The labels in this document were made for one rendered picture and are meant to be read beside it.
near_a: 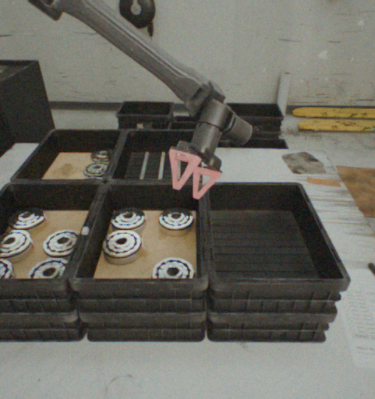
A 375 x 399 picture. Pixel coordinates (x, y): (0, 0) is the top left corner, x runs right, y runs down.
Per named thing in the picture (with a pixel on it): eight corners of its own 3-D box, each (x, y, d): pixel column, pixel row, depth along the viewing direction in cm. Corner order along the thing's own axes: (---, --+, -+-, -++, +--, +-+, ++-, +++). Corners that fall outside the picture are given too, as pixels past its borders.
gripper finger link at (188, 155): (157, 182, 68) (172, 139, 68) (174, 190, 74) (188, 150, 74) (185, 191, 64) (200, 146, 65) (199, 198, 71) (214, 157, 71)
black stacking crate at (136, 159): (201, 212, 109) (202, 182, 103) (111, 212, 109) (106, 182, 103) (199, 156, 142) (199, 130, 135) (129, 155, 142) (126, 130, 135)
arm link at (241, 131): (185, 106, 80) (208, 77, 76) (217, 126, 87) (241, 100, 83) (197, 136, 72) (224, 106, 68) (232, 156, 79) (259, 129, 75)
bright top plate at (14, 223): (38, 229, 95) (37, 227, 95) (2, 229, 95) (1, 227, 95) (50, 207, 103) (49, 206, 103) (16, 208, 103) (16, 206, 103)
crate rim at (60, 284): (68, 291, 71) (65, 283, 70) (-73, 291, 71) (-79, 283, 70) (106, 188, 104) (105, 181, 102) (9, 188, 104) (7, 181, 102)
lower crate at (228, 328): (327, 347, 83) (340, 316, 76) (206, 345, 83) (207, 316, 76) (288, 238, 115) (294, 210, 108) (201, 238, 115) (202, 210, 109)
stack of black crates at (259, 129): (269, 155, 284) (277, 103, 258) (274, 173, 260) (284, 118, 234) (221, 154, 286) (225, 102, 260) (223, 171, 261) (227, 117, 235)
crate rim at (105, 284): (208, 291, 71) (209, 283, 70) (68, 291, 71) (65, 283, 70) (203, 188, 104) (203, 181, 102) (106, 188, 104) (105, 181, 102)
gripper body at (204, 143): (175, 148, 70) (187, 115, 70) (196, 162, 79) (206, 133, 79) (202, 154, 66) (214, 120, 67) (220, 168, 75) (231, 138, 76)
